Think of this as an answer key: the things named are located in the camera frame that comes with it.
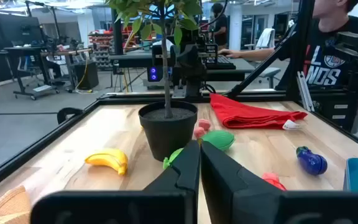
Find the standing person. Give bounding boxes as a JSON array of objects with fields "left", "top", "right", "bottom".
[{"left": 209, "top": 2, "right": 229, "bottom": 47}]

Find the purple toy eggplant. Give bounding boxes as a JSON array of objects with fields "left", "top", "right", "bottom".
[{"left": 295, "top": 146, "right": 328, "bottom": 176}]

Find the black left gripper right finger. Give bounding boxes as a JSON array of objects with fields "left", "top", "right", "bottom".
[{"left": 200, "top": 141, "right": 358, "bottom": 224}]

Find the potted plant in black pot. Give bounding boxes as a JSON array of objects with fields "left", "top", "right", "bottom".
[{"left": 106, "top": 0, "right": 204, "bottom": 162}]

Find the black keyboard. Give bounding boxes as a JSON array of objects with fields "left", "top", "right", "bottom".
[{"left": 205, "top": 55, "right": 237, "bottom": 70}]

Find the black monitor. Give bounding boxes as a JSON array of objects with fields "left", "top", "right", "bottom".
[{"left": 0, "top": 14, "right": 42, "bottom": 47}]

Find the computer with purple lights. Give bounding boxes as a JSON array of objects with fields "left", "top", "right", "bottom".
[{"left": 147, "top": 65, "right": 173, "bottom": 83}]

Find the wooden top desk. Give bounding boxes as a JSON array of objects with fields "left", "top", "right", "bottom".
[{"left": 40, "top": 47, "right": 93, "bottom": 91}]

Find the silver aluminium bar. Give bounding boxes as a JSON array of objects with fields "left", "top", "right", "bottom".
[{"left": 296, "top": 70, "right": 315, "bottom": 112}]

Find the pink toy food piece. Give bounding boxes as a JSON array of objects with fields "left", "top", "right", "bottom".
[
  {"left": 197, "top": 118, "right": 212, "bottom": 131},
  {"left": 193, "top": 126, "right": 207, "bottom": 139}
]

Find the orange cloth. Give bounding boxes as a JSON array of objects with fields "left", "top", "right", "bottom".
[{"left": 0, "top": 185, "right": 32, "bottom": 224}]

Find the red folded cloth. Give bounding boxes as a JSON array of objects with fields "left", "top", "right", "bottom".
[{"left": 209, "top": 93, "right": 309, "bottom": 131}]

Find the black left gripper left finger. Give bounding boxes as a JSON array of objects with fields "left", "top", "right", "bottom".
[{"left": 30, "top": 139, "right": 201, "bottom": 224}]

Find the shelf with red bins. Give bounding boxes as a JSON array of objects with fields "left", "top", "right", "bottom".
[{"left": 88, "top": 29, "right": 114, "bottom": 71}]

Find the seated person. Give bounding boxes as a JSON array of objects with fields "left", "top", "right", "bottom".
[{"left": 218, "top": 0, "right": 358, "bottom": 116}]

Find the black aluminium table frame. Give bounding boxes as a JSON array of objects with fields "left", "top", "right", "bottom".
[{"left": 0, "top": 0, "right": 358, "bottom": 197}]

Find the black box on floor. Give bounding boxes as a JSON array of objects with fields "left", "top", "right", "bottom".
[{"left": 73, "top": 60, "right": 99, "bottom": 90}]

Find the yellow toy banana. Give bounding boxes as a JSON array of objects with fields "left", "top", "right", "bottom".
[{"left": 85, "top": 147, "right": 129, "bottom": 176}]

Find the black rolling desk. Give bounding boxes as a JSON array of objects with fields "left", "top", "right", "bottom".
[{"left": 0, "top": 45, "right": 60, "bottom": 101}]

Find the white chair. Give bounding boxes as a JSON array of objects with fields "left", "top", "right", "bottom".
[{"left": 244, "top": 27, "right": 282, "bottom": 90}]

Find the black control box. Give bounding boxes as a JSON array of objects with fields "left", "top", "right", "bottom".
[{"left": 312, "top": 98, "right": 358, "bottom": 132}]

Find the light green bumpy toy fruit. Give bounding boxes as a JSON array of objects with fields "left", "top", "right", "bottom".
[{"left": 162, "top": 147, "right": 185, "bottom": 170}]

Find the dark grey desk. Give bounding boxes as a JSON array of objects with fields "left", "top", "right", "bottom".
[{"left": 109, "top": 51, "right": 256, "bottom": 83}]

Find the dark green ribbed toy vegetable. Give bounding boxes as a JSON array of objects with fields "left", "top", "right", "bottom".
[{"left": 200, "top": 129, "right": 236, "bottom": 152}]

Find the black clamp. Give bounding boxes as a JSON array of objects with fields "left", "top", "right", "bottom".
[{"left": 57, "top": 107, "right": 85, "bottom": 125}]

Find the red round toy fruit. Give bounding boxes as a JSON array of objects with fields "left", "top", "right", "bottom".
[{"left": 262, "top": 172, "right": 288, "bottom": 192}]

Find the yellow cable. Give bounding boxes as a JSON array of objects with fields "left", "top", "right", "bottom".
[{"left": 74, "top": 55, "right": 94, "bottom": 94}]

